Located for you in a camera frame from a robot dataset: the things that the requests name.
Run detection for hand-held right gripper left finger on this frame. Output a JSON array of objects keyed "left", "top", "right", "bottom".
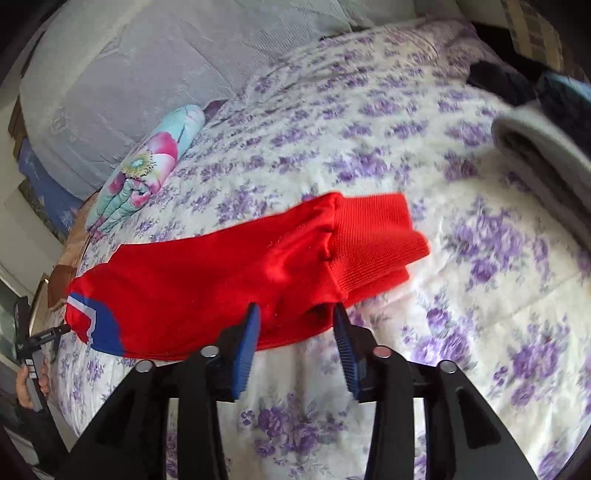
[{"left": 76, "top": 302, "right": 262, "bottom": 480}]

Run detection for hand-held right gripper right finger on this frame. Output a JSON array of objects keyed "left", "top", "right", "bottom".
[{"left": 332, "top": 302, "right": 539, "bottom": 480}]

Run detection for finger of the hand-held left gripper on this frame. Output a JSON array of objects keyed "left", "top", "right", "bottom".
[{"left": 33, "top": 324, "right": 71, "bottom": 346}]

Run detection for red pants with blue stripe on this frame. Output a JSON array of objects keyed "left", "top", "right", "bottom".
[{"left": 65, "top": 191, "right": 431, "bottom": 361}]

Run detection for person's left forearm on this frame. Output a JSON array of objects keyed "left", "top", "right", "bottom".
[{"left": 11, "top": 399, "right": 71, "bottom": 468}]

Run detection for person's left hand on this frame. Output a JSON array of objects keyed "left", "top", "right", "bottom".
[{"left": 15, "top": 357, "right": 52, "bottom": 409}]

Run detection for blue printed cloth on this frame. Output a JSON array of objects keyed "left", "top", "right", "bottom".
[{"left": 15, "top": 138, "right": 88, "bottom": 237}]

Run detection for folded floral quilt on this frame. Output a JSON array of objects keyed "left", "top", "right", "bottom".
[{"left": 84, "top": 104, "right": 206, "bottom": 234}]

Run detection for folded grey garment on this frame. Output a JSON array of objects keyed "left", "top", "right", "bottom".
[{"left": 491, "top": 104, "right": 591, "bottom": 252}]

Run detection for dark garment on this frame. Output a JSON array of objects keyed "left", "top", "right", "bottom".
[{"left": 465, "top": 60, "right": 542, "bottom": 106}]

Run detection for teal garment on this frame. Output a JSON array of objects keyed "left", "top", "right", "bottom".
[{"left": 536, "top": 71, "right": 591, "bottom": 162}]

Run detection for brick pattern curtain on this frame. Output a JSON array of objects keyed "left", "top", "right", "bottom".
[{"left": 501, "top": 0, "right": 568, "bottom": 71}]

